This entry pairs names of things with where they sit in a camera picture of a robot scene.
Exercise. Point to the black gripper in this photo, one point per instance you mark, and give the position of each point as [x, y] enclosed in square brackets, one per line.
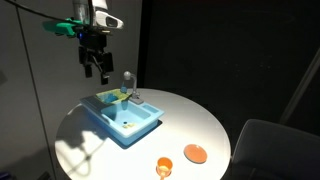
[93, 40]

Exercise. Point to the blue toy cup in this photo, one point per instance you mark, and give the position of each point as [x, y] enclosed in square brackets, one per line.
[110, 98]

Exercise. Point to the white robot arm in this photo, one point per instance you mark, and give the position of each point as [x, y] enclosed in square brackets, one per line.
[98, 6]

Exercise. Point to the light blue toy sink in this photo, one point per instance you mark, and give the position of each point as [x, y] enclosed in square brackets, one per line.
[130, 115]

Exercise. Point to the small yellow sink piece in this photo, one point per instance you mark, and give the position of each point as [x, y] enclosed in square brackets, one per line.
[129, 126]

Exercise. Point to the orange toy cup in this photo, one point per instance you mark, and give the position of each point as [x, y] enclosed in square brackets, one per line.
[164, 164]

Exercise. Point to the small blue round item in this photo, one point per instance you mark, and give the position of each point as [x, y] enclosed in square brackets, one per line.
[124, 89]

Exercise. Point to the yellow green dish rack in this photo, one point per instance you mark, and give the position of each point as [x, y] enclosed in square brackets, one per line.
[124, 96]

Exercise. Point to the grey toy faucet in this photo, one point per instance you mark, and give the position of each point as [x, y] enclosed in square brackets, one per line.
[134, 90]

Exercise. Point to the black floor object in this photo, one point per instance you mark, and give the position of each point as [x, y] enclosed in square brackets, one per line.
[45, 176]

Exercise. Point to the orange toy plate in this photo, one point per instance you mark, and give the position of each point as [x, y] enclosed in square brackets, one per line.
[195, 153]

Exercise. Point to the dark blue bin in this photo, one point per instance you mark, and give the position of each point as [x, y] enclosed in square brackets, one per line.
[6, 175]

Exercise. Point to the grey chair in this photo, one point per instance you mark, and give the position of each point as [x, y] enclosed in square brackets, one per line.
[273, 153]

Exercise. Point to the grey metal pole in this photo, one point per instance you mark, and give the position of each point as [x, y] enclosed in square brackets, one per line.
[300, 88]

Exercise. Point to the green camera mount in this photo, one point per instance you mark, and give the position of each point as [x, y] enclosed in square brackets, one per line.
[60, 27]

